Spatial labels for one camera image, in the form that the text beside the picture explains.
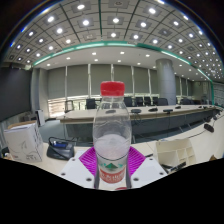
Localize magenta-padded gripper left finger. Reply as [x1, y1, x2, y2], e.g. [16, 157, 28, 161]
[55, 146, 99, 189]

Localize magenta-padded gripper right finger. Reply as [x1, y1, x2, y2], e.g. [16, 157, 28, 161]
[123, 146, 168, 189]

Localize clear red-capped water bottle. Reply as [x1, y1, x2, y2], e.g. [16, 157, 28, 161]
[92, 80, 132, 184]

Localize black pouch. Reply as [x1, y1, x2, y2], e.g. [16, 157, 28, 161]
[46, 136, 78, 161]

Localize small open white box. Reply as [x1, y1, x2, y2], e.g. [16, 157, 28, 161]
[154, 138, 198, 169]

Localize long curved conference desk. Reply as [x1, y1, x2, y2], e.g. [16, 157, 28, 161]
[56, 104, 221, 141]

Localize large white cardboard box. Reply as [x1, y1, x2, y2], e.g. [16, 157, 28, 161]
[3, 120, 44, 163]

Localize row of desk microphones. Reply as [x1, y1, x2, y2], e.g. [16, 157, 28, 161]
[104, 105, 188, 115]

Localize row of black office chairs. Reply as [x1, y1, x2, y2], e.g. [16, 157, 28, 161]
[84, 96, 201, 109]

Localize black desk microphone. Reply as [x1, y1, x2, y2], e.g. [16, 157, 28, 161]
[203, 123, 215, 134]

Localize round ceiling lights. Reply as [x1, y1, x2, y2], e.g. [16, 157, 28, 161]
[6, 0, 224, 73]

